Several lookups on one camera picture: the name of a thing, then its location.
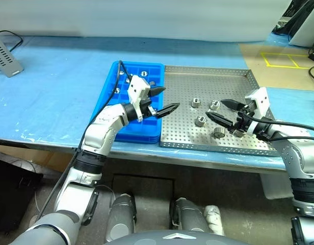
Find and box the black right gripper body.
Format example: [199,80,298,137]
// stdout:
[229,104,253,135]

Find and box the black plastic bin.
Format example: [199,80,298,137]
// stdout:
[0,157,44,233]

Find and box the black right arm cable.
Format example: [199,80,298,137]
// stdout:
[240,109,314,142]

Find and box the grey left robot thigh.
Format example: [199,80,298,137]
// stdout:
[104,193,137,243]

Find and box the grey vented metal device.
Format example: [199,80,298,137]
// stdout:
[0,33,24,78]

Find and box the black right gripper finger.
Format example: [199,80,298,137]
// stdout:
[205,112,236,132]
[221,99,246,112]

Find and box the brown board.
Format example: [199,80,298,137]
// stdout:
[238,42,314,91]

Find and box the blue plastic table cover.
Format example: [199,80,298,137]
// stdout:
[0,35,314,170]

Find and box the white robot foot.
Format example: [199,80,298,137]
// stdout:
[204,205,225,237]

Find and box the grey robot torso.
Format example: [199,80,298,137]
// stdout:
[103,229,249,245]

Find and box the black angled equipment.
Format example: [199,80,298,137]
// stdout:
[271,0,310,36]

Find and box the dark floor plate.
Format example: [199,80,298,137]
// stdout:
[111,173,176,204]

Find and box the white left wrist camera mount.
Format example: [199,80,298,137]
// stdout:
[127,76,150,122]

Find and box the white equipment panel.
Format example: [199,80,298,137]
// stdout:
[289,0,314,48]

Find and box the grey robot thigh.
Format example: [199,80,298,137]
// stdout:
[169,198,214,233]
[104,193,137,243]

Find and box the white bin under table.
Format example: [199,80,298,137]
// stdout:
[259,173,294,200]

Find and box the yellow tape outline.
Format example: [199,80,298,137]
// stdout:
[260,52,312,69]

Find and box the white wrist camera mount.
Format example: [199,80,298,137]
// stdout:
[127,76,150,122]
[245,86,271,136]

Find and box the grey right robot thigh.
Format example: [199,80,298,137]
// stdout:
[169,198,214,233]

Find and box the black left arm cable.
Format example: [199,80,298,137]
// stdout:
[34,60,134,222]

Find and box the black device cable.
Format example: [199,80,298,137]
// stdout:
[0,30,24,52]

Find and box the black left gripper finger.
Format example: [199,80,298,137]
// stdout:
[155,103,180,118]
[149,86,167,97]

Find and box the perforated metal tray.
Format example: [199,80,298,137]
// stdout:
[159,65,281,157]

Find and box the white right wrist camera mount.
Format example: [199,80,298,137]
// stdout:
[245,86,271,136]

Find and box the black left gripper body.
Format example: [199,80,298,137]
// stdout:
[140,95,158,119]

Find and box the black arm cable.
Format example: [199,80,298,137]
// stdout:
[240,109,314,142]
[34,60,134,222]

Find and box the blue compartment tray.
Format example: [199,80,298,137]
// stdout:
[88,60,165,145]

